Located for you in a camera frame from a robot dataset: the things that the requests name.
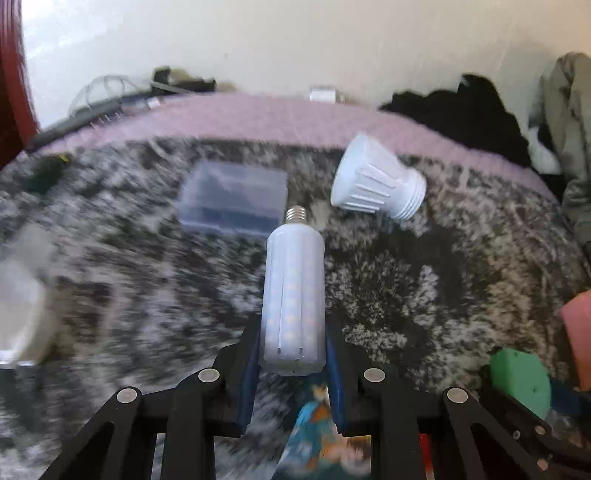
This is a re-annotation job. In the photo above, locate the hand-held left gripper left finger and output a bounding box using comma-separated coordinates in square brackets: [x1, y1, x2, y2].
[39, 318, 262, 480]

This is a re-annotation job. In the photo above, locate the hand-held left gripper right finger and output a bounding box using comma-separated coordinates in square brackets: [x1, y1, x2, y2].
[324, 322, 557, 480]

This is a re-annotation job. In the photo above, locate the white corn LED bulb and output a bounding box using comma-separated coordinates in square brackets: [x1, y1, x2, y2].
[257, 205, 327, 376]

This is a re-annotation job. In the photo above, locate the person's right hand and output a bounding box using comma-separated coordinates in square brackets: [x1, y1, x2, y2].
[558, 290, 591, 386]

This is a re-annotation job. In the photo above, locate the colourful printed card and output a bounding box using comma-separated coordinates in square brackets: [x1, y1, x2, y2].
[273, 382, 374, 480]

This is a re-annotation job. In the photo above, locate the grey patterned blanket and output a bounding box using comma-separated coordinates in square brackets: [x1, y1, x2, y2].
[0, 137, 591, 480]

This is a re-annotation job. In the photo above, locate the clear plastic box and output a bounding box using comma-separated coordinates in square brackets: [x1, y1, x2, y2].
[178, 161, 288, 237]

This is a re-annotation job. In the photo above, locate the white ribbed lamp housing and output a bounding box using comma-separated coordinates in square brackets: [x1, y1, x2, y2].
[331, 133, 427, 220]

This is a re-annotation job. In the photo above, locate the blurred white object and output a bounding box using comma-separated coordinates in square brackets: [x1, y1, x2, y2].
[0, 226, 61, 367]

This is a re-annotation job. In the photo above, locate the grey-green jacket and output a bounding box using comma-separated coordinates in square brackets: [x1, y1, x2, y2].
[531, 52, 591, 264]

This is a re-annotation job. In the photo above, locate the pink knitted blanket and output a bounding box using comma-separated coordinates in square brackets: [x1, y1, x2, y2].
[28, 92, 561, 204]

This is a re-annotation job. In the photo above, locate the black clothing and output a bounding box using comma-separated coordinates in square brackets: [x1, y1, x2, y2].
[379, 73, 561, 175]

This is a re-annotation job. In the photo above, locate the small dark green object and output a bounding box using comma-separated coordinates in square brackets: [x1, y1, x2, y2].
[22, 154, 71, 195]

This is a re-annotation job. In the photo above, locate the small white plug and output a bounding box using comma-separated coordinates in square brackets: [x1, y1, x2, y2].
[308, 85, 346, 103]

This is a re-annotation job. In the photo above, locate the dark red curtain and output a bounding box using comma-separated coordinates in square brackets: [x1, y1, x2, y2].
[0, 0, 40, 171]

